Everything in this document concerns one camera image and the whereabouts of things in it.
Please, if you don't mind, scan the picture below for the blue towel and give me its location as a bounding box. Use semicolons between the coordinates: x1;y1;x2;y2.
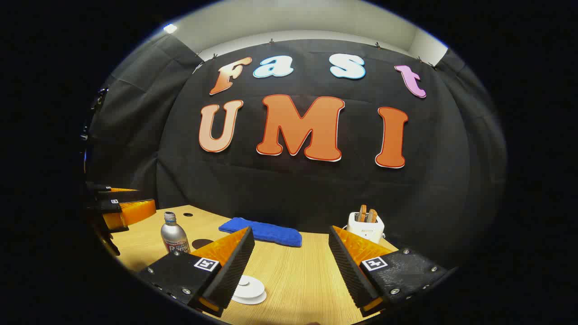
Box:
219;217;303;247

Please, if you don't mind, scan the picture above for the black backdrop cloth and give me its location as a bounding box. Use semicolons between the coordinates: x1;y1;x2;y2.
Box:
86;34;508;271

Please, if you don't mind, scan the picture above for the white teacup lid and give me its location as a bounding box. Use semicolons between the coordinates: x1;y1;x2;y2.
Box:
233;275;265;298

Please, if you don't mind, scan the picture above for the white saucer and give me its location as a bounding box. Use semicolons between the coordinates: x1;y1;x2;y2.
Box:
232;291;267;306

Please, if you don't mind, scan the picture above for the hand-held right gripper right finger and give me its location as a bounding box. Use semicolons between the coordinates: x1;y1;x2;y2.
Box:
328;226;459;317

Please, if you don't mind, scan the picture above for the silver water bottle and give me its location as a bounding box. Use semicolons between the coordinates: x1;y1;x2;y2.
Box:
161;211;190;254

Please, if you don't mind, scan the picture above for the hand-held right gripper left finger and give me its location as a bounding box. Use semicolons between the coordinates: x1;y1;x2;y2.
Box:
135;227;256;318

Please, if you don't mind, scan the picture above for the white toaster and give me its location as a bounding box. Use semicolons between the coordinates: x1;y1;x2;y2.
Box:
347;212;385;244

